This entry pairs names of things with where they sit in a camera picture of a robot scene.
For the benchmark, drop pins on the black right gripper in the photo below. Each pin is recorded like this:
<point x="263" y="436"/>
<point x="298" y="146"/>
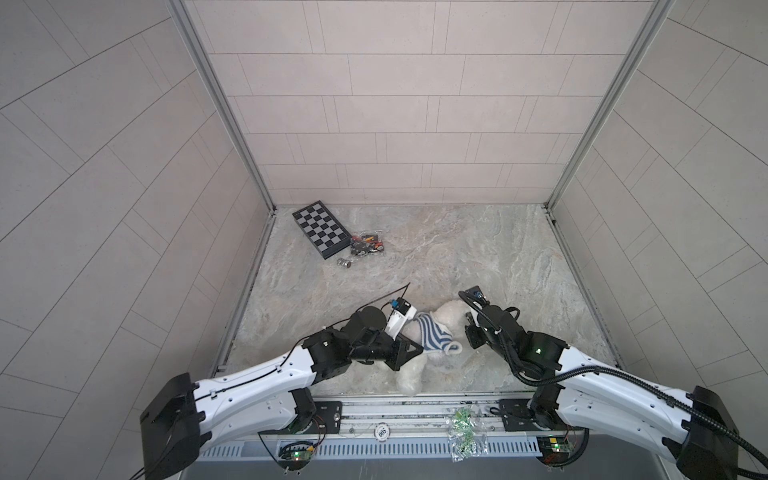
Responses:
<point x="469" y="330"/>

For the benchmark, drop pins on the bag of colourful small parts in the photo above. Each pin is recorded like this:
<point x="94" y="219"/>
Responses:
<point x="366" y="244"/>

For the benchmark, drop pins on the black white chessboard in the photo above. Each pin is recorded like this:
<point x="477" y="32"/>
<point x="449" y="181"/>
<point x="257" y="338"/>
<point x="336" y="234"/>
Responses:
<point x="324" y="231"/>

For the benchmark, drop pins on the round silver rail knob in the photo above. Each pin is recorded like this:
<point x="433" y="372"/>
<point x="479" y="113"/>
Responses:
<point x="382" y="432"/>

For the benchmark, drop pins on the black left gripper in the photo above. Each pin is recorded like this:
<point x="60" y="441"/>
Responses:
<point x="394" y="358"/>

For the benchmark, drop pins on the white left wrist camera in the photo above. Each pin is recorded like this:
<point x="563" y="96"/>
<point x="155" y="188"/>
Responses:
<point x="402" y="312"/>

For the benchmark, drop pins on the blue white striped knit sweater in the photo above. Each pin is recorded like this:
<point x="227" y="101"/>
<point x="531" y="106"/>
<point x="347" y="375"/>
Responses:
<point x="435" y="336"/>

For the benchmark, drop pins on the aluminium front mounting rail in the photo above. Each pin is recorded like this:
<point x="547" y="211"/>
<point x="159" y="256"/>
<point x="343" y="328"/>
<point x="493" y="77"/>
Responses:
<point x="420" y="416"/>

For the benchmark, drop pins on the left green circuit board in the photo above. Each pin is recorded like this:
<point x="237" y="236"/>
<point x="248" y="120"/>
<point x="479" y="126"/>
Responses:
<point x="295" y="456"/>

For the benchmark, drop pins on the right circuit board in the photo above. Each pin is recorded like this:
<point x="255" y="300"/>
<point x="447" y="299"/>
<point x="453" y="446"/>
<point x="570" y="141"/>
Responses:
<point x="555" y="450"/>

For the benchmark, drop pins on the right aluminium corner post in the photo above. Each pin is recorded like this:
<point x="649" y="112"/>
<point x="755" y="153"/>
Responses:
<point x="648" y="30"/>

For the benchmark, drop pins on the clear bag of green parts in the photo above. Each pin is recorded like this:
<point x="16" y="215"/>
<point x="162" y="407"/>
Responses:
<point x="467" y="435"/>

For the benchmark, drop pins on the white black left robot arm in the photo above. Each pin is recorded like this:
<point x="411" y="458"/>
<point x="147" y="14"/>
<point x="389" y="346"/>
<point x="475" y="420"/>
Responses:
<point x="258" y="384"/>

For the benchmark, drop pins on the left aluminium corner post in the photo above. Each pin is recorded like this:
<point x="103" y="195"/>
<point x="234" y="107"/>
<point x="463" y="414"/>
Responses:
<point x="180" y="14"/>

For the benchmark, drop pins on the aluminium corner post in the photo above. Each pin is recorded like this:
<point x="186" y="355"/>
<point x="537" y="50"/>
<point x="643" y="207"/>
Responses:
<point x="180" y="14"/>
<point x="648" y="30"/>

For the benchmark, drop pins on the white fluffy teddy bear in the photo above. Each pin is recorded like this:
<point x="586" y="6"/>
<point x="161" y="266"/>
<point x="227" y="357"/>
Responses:
<point x="435" y="371"/>

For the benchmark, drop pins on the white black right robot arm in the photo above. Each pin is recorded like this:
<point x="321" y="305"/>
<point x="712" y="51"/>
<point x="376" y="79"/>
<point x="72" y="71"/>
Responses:
<point x="692" y="429"/>

